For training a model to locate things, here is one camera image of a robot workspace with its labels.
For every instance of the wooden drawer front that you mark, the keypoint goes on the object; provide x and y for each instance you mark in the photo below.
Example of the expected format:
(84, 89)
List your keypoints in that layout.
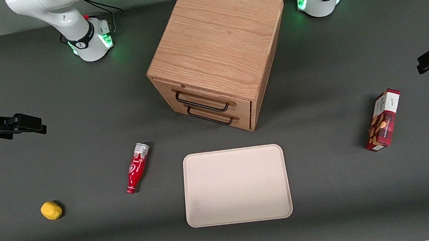
(165, 87)
(246, 121)

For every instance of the red coke bottle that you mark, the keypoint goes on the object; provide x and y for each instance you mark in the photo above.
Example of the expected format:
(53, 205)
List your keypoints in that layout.
(135, 170)

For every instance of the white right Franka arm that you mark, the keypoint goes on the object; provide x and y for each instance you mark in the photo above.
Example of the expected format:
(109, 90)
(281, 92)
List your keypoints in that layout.
(73, 30)

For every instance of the beige plastic tray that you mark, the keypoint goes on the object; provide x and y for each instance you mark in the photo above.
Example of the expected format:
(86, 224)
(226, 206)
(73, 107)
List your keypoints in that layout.
(236, 186)

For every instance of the wooden drawer cabinet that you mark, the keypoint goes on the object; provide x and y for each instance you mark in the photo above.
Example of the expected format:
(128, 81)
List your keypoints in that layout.
(218, 37)

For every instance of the yellow lemon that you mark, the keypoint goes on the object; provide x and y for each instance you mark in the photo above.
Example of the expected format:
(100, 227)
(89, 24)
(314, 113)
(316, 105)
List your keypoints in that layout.
(51, 210)

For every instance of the red tartan shortbread box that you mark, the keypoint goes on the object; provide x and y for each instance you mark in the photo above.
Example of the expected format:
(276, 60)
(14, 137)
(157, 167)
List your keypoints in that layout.
(382, 123)

